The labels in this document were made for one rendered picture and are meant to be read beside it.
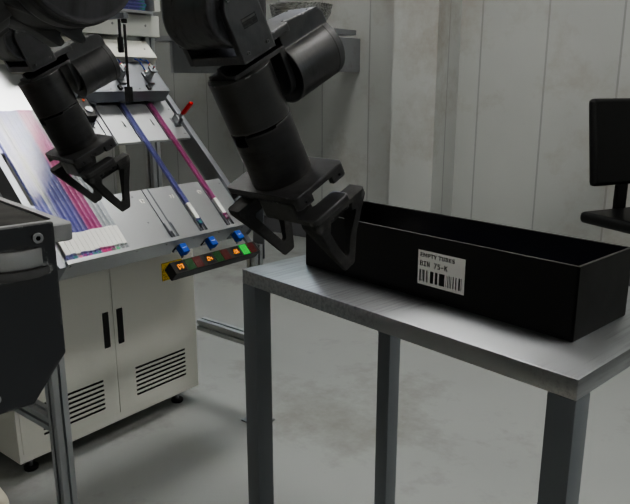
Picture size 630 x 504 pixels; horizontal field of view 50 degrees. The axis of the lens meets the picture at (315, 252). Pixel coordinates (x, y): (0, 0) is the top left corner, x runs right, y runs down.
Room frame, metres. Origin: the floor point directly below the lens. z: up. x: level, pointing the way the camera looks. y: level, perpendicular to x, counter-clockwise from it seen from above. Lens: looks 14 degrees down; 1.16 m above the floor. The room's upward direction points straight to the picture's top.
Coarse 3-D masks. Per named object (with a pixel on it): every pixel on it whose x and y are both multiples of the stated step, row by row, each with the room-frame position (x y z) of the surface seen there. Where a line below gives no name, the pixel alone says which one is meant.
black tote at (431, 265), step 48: (336, 240) 1.26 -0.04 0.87; (384, 240) 1.17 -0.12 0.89; (432, 240) 1.09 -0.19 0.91; (480, 240) 1.21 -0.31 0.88; (528, 240) 1.14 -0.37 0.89; (576, 240) 1.08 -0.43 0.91; (432, 288) 1.09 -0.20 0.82; (480, 288) 1.02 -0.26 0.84; (528, 288) 0.96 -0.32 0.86; (576, 288) 0.90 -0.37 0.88; (624, 288) 1.01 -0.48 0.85; (576, 336) 0.91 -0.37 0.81
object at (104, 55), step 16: (16, 32) 0.86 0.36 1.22; (32, 48) 0.87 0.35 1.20; (48, 48) 0.88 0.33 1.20; (64, 48) 0.91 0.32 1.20; (80, 48) 0.93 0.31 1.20; (96, 48) 0.95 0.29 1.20; (16, 64) 0.92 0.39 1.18; (32, 64) 0.87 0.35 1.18; (80, 64) 0.93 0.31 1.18; (96, 64) 0.94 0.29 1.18; (112, 64) 0.95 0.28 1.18; (80, 80) 0.93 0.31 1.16; (96, 80) 0.94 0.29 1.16; (112, 80) 0.97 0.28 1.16
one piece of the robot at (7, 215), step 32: (0, 224) 0.58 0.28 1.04; (32, 224) 0.56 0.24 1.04; (64, 224) 0.58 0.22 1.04; (0, 256) 0.53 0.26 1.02; (32, 256) 0.55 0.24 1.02; (0, 288) 0.53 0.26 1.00; (32, 288) 0.55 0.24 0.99; (0, 320) 0.53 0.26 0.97; (32, 320) 0.55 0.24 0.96; (0, 352) 0.53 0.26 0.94; (32, 352) 0.55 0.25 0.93; (64, 352) 0.57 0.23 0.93; (0, 384) 0.53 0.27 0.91; (32, 384) 0.54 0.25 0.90
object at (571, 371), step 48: (288, 288) 1.19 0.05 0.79; (336, 288) 1.16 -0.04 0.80; (384, 288) 1.16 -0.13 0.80; (384, 336) 1.55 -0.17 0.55; (432, 336) 0.94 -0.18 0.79; (480, 336) 0.92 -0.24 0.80; (528, 336) 0.92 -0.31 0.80; (624, 336) 0.92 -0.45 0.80; (384, 384) 1.55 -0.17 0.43; (576, 384) 0.78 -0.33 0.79; (384, 432) 1.55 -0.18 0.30; (576, 432) 0.78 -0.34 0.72; (384, 480) 1.54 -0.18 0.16; (576, 480) 0.79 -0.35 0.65
